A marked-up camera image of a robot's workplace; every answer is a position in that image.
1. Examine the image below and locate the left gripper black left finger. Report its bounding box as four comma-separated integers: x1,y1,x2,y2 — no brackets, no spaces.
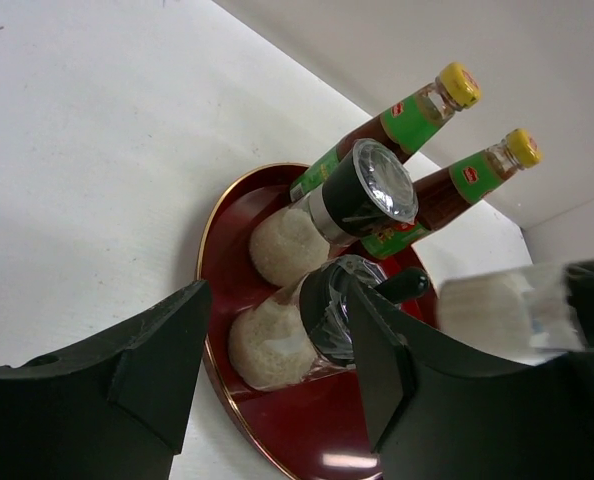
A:
0,281,212,479

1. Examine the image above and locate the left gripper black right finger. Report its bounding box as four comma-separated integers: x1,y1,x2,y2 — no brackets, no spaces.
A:
348,284,594,479

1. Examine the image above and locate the black cap glass shaker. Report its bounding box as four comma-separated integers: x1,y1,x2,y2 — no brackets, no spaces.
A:
228,254,430,392

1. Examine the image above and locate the black cap spice jar front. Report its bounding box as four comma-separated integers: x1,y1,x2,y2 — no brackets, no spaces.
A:
436,259,594,364

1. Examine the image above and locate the green label sauce bottle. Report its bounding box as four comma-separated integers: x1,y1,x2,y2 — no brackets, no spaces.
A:
289,62,482,202
359,128,542,260

